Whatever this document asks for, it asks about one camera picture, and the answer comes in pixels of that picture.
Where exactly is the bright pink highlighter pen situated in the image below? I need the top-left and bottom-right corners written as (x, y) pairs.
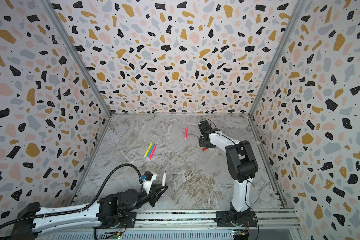
top-left (184, 128), bottom-right (188, 140)

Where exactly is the white pen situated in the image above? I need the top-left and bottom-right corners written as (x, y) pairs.
top-left (161, 171), bottom-right (167, 186)

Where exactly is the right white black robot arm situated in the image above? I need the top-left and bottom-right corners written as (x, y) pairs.
top-left (198, 119), bottom-right (259, 228)

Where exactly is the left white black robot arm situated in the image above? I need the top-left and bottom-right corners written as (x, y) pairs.
top-left (10, 184), bottom-right (168, 240)

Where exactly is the blue green pen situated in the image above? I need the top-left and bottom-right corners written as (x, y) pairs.
top-left (145, 143), bottom-right (156, 158)

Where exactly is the yellow highlighter pen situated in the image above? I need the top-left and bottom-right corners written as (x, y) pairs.
top-left (144, 142), bottom-right (154, 158)

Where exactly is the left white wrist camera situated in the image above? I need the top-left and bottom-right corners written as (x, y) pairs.
top-left (141, 171), bottom-right (157, 196)

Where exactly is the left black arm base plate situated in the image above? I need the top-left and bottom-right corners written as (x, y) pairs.
top-left (97, 212), bottom-right (137, 230)

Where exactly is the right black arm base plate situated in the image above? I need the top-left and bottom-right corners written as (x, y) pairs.
top-left (214, 209), bottom-right (258, 228)

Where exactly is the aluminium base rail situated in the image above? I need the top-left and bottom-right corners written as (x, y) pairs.
top-left (46, 208), bottom-right (301, 240)

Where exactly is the black corrugated cable hose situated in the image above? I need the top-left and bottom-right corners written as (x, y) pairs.
top-left (0, 163), bottom-right (145, 240)

